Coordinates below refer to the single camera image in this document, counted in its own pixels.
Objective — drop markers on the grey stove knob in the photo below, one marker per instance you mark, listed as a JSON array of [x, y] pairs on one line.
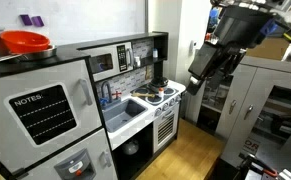
[[158, 112], [172, 102], [177, 98], [165, 107]]

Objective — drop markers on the purple block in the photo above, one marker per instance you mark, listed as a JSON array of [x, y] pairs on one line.
[[26, 20], [37, 21]]

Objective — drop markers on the black and orange tool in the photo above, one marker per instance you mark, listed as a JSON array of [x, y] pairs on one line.
[[258, 166]]

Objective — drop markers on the cardboard box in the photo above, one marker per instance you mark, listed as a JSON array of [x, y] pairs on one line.
[[268, 49]]

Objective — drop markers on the dark grey toy stove top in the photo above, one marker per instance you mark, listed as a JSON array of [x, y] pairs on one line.
[[151, 94]]

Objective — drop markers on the white bottle with blue cap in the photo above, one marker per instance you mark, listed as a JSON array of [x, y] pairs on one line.
[[155, 53]]

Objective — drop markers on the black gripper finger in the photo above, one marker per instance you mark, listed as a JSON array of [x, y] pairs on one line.
[[206, 63], [233, 61]]

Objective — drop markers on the silver toy kettle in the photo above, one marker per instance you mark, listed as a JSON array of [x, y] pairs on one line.
[[131, 147]]

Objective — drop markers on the small white cup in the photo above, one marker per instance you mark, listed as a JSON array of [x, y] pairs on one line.
[[137, 61]]

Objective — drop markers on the toy refrigerator with chalkboard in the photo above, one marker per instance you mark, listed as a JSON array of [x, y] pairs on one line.
[[68, 110]]

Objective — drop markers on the grey toy sink basin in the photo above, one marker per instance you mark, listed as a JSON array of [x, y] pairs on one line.
[[121, 115]]

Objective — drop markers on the black toy pot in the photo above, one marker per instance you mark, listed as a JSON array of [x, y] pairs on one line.
[[158, 82]]

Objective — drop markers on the orange plastic bowl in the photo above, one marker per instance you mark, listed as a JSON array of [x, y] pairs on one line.
[[24, 40]]

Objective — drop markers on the white toy oven door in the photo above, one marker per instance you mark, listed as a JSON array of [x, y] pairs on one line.
[[165, 128]]

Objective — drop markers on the grey freezer door with dispenser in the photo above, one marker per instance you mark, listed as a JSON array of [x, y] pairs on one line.
[[95, 146]]

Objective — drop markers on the grey toy faucet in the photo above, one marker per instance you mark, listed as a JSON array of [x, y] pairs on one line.
[[105, 87]]

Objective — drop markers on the toy microwave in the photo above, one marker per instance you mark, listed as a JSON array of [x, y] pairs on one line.
[[110, 60]]

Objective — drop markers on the grey storage cabinet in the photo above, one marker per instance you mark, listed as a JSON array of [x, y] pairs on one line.
[[245, 86]]

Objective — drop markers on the wooden toy utensil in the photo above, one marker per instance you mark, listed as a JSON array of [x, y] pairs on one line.
[[141, 95]]

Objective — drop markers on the white bottle with red cap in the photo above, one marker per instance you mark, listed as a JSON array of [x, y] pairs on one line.
[[161, 93]]

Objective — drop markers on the toy kitchen play set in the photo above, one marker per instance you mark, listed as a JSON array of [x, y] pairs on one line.
[[131, 131]]

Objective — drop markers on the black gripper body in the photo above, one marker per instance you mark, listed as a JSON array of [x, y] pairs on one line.
[[241, 26]]

